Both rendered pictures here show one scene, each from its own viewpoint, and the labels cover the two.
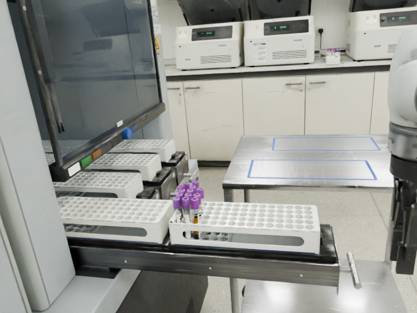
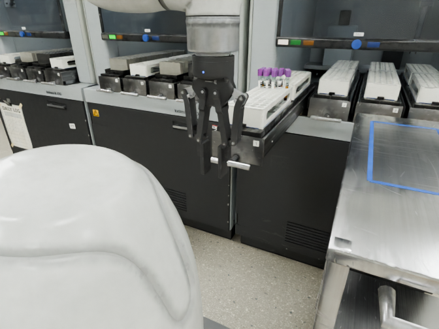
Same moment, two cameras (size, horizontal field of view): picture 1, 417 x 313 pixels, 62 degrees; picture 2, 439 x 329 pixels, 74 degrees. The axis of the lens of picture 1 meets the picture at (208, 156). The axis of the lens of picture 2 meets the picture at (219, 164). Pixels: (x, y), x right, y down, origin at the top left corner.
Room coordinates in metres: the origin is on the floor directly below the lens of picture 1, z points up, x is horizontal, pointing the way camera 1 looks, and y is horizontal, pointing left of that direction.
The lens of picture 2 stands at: (0.68, -0.89, 1.05)
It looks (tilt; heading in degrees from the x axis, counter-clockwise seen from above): 26 degrees down; 102
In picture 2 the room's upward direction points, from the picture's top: straight up
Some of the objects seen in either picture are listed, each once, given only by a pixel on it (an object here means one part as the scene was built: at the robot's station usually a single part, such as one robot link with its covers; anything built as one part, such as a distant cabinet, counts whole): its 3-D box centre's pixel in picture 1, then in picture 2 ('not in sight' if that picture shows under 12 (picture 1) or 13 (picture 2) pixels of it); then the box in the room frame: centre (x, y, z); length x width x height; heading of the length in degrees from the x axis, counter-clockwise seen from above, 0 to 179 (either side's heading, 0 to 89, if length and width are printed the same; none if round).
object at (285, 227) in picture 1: (243, 227); (262, 105); (0.63, -0.06, 0.83); 0.30 x 0.10 x 0.06; 76
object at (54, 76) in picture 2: not in sight; (98, 68); (-0.45, 0.82, 0.78); 0.73 x 0.14 x 0.09; 76
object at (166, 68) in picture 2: not in sight; (170, 68); (0.18, 0.42, 0.85); 0.12 x 0.02 x 0.06; 167
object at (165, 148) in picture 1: (132, 151); (430, 89); (1.18, 0.27, 0.83); 0.30 x 0.10 x 0.06; 76
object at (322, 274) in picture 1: (183, 244); (274, 111); (0.66, 0.07, 0.78); 0.73 x 0.14 x 0.09; 76
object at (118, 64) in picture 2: not in sight; (119, 64); (-0.12, 0.50, 0.85); 0.12 x 0.02 x 0.06; 166
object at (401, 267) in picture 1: (406, 258); (205, 156); (0.54, -0.36, 0.80); 0.03 x 0.01 x 0.07; 76
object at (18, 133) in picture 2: not in sight; (14, 126); (-1.01, 0.62, 0.43); 0.27 x 0.02 x 0.36; 166
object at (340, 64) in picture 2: not in sight; (345, 70); (0.96, 0.65, 0.83); 0.30 x 0.10 x 0.06; 76
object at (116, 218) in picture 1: (107, 220); (289, 85); (0.70, 0.24, 0.83); 0.30 x 0.10 x 0.06; 76
